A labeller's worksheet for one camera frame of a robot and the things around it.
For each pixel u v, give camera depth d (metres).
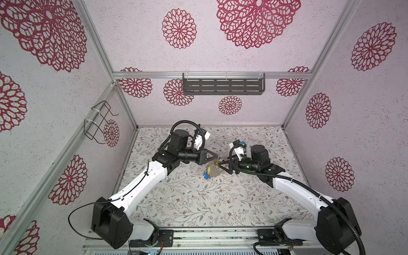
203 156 0.62
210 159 0.69
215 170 0.73
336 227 0.41
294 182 0.52
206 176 0.78
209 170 0.72
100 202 0.41
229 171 0.70
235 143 0.70
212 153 0.68
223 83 0.92
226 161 0.70
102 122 0.79
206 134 0.65
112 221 0.39
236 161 0.68
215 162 0.71
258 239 0.74
